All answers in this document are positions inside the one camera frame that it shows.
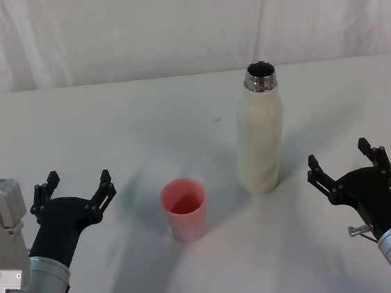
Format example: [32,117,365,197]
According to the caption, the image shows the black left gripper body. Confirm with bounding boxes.
[24,193,102,273]

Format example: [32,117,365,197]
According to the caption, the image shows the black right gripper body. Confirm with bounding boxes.
[330,164,391,244]

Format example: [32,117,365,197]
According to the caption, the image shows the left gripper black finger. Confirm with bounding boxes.
[81,168,120,225]
[26,170,64,218]

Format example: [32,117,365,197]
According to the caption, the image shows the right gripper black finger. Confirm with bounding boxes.
[304,151,346,209]
[357,134,391,186]

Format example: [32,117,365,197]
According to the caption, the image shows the cream vacuum bottle steel neck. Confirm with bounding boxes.
[229,58,293,196]

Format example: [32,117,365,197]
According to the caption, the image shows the white table cloth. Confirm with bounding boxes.
[0,50,391,293]

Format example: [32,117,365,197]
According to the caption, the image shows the pink cup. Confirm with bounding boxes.
[158,175,212,246]

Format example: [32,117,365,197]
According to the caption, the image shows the white curtain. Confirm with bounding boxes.
[0,0,391,96]

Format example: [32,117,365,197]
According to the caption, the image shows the thin cable with silver plug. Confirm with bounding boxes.
[346,222,380,244]

